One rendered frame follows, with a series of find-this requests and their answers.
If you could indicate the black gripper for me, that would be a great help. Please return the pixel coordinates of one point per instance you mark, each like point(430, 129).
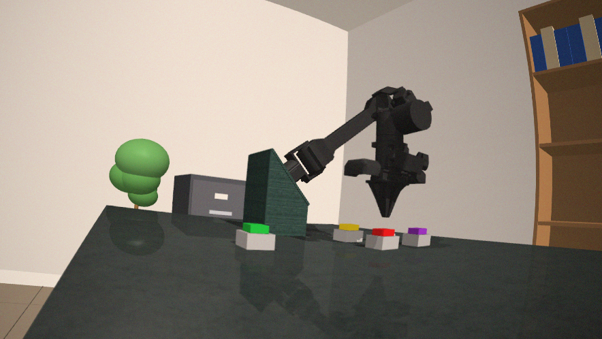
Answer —
point(386, 183)

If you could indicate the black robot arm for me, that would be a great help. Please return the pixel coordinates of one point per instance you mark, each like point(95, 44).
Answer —
point(400, 115)

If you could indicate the red button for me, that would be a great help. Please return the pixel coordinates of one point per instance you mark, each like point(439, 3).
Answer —
point(382, 239)

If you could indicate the yellow button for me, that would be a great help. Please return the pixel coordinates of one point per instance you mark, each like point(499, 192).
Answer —
point(348, 233)

